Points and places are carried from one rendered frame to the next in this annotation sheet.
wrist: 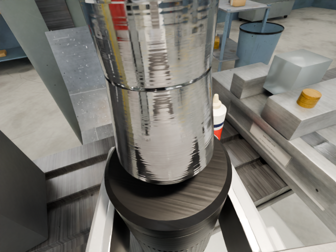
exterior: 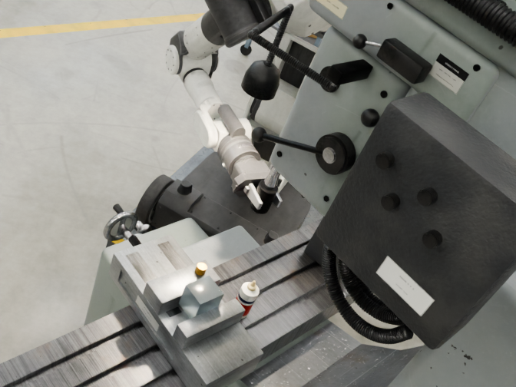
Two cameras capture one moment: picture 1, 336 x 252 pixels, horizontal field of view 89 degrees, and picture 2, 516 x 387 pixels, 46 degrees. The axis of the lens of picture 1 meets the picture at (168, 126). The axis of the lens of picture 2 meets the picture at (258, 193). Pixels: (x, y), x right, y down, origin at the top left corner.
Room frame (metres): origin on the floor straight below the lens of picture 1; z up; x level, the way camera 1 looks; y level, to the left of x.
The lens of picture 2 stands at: (0.89, -0.71, 2.00)
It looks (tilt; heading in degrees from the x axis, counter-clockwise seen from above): 38 degrees down; 141
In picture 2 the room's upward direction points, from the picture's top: 24 degrees clockwise
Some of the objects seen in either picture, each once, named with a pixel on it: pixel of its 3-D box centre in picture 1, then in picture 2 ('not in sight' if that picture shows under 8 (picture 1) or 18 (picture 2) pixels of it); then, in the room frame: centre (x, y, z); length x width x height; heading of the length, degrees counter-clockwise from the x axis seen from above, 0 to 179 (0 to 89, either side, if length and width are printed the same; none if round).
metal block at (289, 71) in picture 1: (294, 74); (200, 299); (0.26, -0.22, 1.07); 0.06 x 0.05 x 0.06; 106
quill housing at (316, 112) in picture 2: not in sight; (359, 118); (0.18, 0.01, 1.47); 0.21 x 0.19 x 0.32; 109
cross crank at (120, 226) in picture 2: not in sight; (127, 233); (-0.29, -0.15, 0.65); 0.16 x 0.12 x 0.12; 19
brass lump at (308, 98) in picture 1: (308, 98); (200, 269); (0.19, -0.19, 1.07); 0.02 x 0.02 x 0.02
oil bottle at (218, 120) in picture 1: (212, 120); (246, 296); (0.23, -0.08, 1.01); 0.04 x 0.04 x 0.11
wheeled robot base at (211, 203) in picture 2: not in sight; (253, 186); (-0.54, 0.41, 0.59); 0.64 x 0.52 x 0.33; 131
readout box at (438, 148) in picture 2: not in sight; (426, 222); (0.57, -0.21, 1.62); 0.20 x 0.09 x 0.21; 19
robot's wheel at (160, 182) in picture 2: not in sight; (155, 200); (-0.58, 0.06, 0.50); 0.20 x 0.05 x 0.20; 131
